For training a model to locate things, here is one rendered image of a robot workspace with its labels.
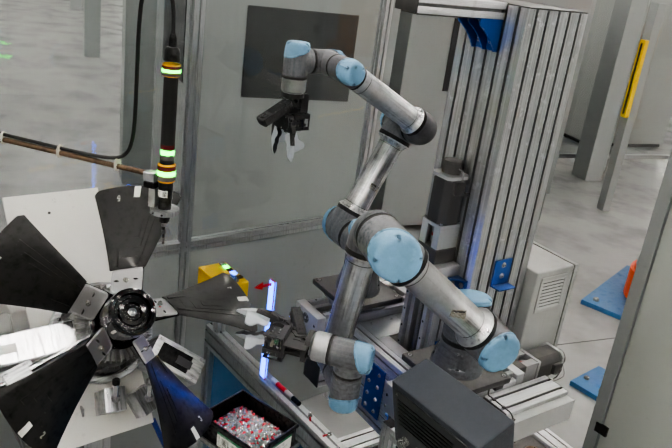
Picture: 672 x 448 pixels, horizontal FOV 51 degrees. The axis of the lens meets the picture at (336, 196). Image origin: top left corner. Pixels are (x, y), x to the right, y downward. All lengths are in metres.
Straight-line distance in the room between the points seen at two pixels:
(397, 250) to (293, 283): 1.55
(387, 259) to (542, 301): 0.92
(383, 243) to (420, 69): 3.87
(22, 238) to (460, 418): 1.07
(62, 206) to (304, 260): 1.27
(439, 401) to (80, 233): 1.11
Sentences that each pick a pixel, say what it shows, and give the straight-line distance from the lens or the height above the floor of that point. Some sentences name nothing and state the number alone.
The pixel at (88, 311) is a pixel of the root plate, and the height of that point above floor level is 1.20.
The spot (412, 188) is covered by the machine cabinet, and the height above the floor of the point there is 0.38.
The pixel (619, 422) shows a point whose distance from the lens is 3.16.
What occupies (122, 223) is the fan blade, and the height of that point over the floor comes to 1.36.
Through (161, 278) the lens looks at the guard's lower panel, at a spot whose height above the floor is 0.86.
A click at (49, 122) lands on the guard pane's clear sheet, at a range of 2.38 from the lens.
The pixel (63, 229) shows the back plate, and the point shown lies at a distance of 2.10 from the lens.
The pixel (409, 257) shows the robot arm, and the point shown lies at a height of 1.48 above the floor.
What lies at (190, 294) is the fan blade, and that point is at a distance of 1.95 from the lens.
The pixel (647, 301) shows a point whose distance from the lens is 2.94.
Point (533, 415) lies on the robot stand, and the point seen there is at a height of 0.95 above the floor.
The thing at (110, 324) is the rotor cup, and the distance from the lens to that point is 1.78.
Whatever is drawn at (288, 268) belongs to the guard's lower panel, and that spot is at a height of 0.79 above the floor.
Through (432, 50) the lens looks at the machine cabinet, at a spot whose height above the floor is 1.47.
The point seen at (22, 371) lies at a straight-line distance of 1.84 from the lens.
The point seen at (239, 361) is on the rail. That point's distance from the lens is 2.30.
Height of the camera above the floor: 2.11
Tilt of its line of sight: 20 degrees down
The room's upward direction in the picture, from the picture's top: 8 degrees clockwise
